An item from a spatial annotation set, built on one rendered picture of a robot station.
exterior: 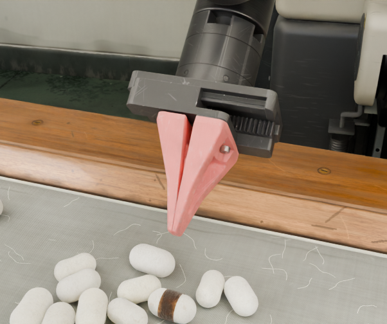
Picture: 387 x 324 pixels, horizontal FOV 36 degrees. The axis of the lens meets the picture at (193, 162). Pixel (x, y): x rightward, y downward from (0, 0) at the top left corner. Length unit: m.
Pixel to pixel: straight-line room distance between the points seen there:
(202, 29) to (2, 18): 2.41
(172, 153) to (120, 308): 0.11
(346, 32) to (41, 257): 0.84
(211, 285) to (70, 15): 2.27
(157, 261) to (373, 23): 0.53
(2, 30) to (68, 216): 2.32
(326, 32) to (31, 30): 1.78
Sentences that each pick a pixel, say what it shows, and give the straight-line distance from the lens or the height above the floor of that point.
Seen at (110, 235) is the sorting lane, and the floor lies 0.74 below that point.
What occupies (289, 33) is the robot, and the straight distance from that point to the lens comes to 1.19.
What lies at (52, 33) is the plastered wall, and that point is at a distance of 2.71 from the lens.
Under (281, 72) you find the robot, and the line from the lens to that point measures 1.22.
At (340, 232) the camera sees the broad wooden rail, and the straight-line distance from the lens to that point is 0.51.
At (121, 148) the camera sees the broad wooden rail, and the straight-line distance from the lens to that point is 0.58.
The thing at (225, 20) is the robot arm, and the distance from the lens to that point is 0.43.
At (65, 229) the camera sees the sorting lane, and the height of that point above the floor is 0.74.
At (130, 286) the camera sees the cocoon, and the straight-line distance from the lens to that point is 0.44.
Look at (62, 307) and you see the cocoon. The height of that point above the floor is 0.76.
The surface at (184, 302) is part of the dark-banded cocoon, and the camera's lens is 0.42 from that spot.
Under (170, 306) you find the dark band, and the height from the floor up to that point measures 0.76.
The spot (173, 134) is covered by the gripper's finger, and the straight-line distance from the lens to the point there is 0.39.
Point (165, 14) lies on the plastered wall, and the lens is 2.49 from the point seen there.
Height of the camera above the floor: 1.06
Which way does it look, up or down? 32 degrees down
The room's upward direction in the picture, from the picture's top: straight up
